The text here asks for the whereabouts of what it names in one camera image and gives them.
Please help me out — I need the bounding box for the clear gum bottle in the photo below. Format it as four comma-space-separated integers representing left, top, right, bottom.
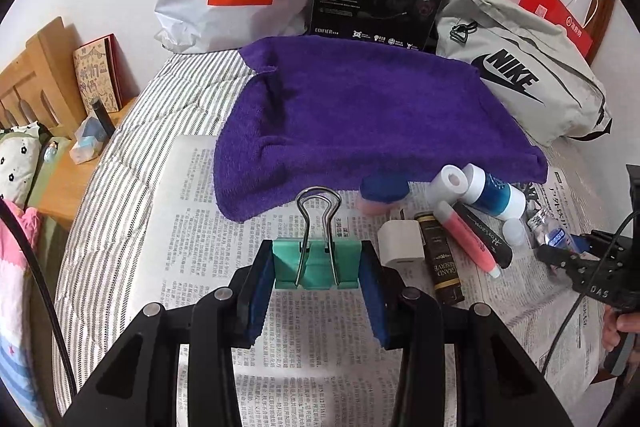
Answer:
526, 207, 577, 253

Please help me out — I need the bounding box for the black marker pen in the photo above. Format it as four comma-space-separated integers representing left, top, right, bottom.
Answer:
454, 202, 513, 269

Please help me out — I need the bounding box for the white charger cube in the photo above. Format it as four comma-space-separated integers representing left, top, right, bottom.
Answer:
378, 220, 424, 268

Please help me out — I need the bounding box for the brown gold tube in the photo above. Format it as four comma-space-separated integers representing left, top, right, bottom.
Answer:
414, 212, 464, 306

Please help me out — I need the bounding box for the green binder clip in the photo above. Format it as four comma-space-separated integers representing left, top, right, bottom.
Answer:
272, 185, 362, 291

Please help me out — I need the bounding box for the blue white bottle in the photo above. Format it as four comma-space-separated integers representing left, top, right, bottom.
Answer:
461, 164, 526, 221

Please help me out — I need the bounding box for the pink highlighter pen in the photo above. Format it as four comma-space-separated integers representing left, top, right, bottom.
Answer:
433, 200, 501, 279

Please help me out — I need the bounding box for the blue pink small container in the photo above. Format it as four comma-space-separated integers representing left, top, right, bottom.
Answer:
357, 172, 410, 216

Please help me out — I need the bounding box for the white tape roll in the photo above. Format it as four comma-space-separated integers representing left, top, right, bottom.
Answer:
425, 165, 469, 208

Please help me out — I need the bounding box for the person's right hand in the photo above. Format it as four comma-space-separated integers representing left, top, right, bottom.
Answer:
602, 306, 640, 352

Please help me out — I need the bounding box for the striped mattress cover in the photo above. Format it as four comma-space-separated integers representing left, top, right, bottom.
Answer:
52, 48, 624, 415

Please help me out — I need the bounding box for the grey Nike waist bag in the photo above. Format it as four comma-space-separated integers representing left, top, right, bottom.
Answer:
436, 0, 613, 145

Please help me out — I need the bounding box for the purple towel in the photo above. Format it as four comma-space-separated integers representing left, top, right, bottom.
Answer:
213, 36, 548, 222

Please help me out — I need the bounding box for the wooden nightstand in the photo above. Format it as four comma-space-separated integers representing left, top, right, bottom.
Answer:
37, 95, 140, 233

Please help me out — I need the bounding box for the pink cloth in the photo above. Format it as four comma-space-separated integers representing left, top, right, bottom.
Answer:
0, 200, 41, 347

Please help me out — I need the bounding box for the black stick on nightstand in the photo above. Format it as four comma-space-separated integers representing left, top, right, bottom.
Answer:
91, 98, 115, 139

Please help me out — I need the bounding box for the red paper shopping bag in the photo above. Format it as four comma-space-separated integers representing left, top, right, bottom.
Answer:
518, 0, 599, 57

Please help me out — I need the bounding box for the patterned notebook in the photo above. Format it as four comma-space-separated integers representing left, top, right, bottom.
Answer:
72, 34, 124, 114

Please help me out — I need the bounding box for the white spotted plush toy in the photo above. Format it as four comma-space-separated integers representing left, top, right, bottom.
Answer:
0, 122, 41, 207

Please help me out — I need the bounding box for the wooden headboard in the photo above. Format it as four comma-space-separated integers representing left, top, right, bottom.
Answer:
1, 16, 87, 139

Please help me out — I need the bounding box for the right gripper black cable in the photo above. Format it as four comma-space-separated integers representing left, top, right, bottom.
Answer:
540, 210, 640, 377

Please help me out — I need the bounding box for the brown wooden door frame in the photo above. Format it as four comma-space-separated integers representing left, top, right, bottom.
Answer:
586, 0, 615, 65

